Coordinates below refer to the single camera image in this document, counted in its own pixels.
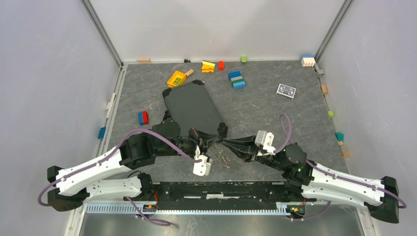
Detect orange wooden block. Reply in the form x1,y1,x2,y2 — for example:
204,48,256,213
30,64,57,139
321,85,328,95

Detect blue playing card box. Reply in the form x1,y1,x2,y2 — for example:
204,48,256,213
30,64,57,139
276,84,297,99

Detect wooden peg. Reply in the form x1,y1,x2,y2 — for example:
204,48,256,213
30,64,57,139
185,69,194,77

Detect white cable duct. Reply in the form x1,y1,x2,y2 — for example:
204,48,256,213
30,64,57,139
86,203,290,216

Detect blue green stacked bricks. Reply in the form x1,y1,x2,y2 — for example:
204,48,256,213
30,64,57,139
228,71,246,90

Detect white blue brick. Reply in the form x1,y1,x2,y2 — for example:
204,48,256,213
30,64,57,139
301,55,316,67

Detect teal block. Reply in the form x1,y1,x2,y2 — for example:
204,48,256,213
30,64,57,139
335,132,344,142

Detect grey brick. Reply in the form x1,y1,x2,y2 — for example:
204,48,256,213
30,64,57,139
314,68,325,78

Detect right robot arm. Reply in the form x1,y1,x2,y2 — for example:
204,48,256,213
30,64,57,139
222,133,404,224

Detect metal disc keyring with rings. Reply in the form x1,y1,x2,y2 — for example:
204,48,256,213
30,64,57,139
215,152,231,169

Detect blue block at left wall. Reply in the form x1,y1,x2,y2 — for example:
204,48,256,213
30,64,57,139
97,127,106,140

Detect yellow orange wedge blocks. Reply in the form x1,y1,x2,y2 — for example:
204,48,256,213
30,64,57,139
201,60,215,73

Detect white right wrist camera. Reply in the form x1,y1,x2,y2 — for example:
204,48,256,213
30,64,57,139
255,130,276,156

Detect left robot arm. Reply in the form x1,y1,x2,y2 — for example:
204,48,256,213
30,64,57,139
38,119,218,211

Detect tan wooden block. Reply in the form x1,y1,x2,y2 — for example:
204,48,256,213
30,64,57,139
137,58,151,64

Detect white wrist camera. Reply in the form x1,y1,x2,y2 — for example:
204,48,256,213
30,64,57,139
255,130,276,156
193,146,211,176

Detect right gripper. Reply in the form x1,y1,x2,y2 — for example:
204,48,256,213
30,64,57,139
221,134,286,172

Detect yellow toy window block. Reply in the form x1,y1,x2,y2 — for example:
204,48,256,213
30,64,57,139
167,71,187,88

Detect red small block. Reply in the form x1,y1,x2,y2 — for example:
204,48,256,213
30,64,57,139
218,60,225,70

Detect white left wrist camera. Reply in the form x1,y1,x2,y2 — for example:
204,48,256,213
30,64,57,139
193,146,211,176

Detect dark grey hard case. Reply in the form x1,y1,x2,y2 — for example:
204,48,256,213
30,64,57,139
162,80,228,142

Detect tan block at right wall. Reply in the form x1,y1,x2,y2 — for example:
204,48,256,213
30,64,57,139
342,150,351,159

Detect red blue brick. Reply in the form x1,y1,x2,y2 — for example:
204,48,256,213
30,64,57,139
138,111,149,126

